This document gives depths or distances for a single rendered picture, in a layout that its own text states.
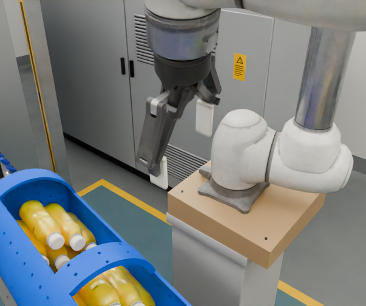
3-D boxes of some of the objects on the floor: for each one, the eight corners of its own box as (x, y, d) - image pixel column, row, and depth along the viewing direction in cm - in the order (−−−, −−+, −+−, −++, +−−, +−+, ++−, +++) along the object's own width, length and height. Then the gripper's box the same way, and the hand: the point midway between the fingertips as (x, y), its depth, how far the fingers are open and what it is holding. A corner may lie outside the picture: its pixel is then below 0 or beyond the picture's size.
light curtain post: (85, 282, 232) (27, -36, 145) (90, 289, 228) (33, -35, 141) (76, 288, 229) (10, -35, 141) (81, 294, 225) (16, -34, 138)
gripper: (147, 110, 41) (157, 221, 57) (252, 11, 56) (237, 122, 71) (93, 85, 44) (117, 198, 60) (206, -3, 58) (201, 108, 74)
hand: (182, 153), depth 65 cm, fingers open, 13 cm apart
